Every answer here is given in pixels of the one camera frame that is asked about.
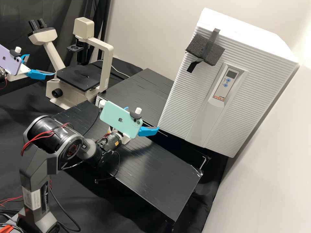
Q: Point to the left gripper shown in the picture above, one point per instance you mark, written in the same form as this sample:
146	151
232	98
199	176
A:
18	77

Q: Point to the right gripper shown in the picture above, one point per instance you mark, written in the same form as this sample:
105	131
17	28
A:
124	139

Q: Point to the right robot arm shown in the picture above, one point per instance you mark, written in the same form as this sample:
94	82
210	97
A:
48	136

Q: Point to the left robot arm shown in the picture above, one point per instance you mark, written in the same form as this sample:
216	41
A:
2	75

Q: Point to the black platform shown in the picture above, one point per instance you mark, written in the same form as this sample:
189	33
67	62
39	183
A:
150	174
179	150
136	89

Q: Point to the white-capped bottle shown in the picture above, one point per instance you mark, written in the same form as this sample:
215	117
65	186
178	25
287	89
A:
101	103

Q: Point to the incubator door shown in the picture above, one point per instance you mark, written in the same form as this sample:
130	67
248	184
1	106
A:
194	109

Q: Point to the cream microscope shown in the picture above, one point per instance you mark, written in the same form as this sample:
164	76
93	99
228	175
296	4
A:
107	63

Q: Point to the white incubator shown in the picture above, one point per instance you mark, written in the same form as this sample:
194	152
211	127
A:
226	20

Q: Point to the right wrist camera phone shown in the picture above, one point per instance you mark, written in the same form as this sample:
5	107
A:
119	121

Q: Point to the wrist camera phone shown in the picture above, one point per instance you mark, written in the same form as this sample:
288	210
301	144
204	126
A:
9	60
119	121

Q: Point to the left wrist camera phone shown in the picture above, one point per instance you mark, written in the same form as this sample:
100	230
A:
9	60

